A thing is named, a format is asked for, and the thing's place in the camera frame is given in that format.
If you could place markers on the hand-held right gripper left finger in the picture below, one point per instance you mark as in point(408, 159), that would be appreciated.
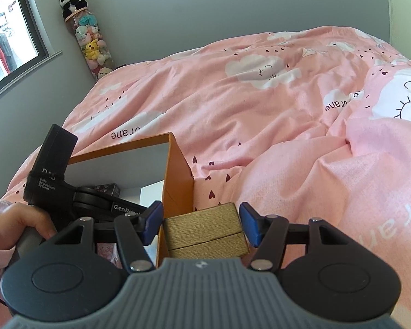
point(154, 220)

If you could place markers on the dark printed card box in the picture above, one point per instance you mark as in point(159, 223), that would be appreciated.
point(106, 190)

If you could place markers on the clear tube of plush toys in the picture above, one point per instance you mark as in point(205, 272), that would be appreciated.
point(92, 48)

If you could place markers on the gold textured box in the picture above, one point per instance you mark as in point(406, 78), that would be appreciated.
point(202, 226)

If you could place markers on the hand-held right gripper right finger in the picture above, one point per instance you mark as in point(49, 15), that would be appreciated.
point(250, 222)

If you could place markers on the panda plush toy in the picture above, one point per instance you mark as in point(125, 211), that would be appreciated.
point(72, 1)

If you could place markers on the orange cardboard box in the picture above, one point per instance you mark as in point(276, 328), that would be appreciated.
point(178, 178)

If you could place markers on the person's left hand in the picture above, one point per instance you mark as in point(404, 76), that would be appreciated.
point(13, 219)

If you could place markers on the pink printed packet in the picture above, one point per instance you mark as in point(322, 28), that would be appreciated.
point(106, 252)

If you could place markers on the window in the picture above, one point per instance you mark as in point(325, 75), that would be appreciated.
point(7, 24)

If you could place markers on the pink cloud print blanket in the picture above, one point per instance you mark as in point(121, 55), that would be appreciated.
point(260, 126)

